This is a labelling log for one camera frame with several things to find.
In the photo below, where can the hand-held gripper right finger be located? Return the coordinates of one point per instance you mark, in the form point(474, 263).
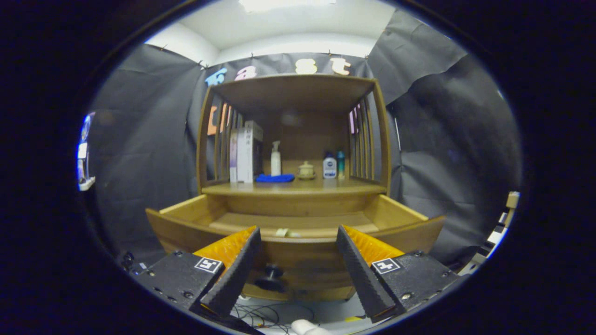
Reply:
point(361, 279)

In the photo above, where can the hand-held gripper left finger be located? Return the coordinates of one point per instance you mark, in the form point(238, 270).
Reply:
point(237, 274)

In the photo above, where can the black drawer knob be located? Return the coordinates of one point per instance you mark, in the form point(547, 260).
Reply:
point(270, 283)

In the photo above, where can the pale item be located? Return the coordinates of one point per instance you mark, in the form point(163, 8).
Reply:
point(281, 232)

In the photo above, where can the wooden countertop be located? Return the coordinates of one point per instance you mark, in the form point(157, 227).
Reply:
point(316, 187)

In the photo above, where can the wooden cabinet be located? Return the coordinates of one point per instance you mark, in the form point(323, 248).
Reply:
point(298, 93)

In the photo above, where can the black device with white label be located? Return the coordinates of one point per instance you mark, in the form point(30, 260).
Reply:
point(142, 268)

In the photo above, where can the blue folded cloth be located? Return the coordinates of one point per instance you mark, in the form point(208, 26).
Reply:
point(274, 178)

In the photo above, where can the small black device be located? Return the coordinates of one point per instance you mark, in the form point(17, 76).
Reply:
point(128, 260)

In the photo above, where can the white lotion bottle blue cap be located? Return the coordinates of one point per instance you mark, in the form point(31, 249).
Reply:
point(329, 170)

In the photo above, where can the white pump bottle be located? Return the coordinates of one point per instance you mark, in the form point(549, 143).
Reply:
point(275, 165)

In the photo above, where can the thin purple book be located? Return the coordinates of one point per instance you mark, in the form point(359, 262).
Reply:
point(233, 158)

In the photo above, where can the teal slim bottle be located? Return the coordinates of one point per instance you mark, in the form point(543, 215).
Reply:
point(341, 163)

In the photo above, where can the white book with dark portrait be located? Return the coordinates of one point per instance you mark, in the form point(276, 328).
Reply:
point(245, 156)

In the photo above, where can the beige lidded teacup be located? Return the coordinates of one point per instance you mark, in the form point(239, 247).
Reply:
point(306, 171)

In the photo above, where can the thin white pole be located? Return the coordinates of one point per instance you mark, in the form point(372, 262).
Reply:
point(396, 135)

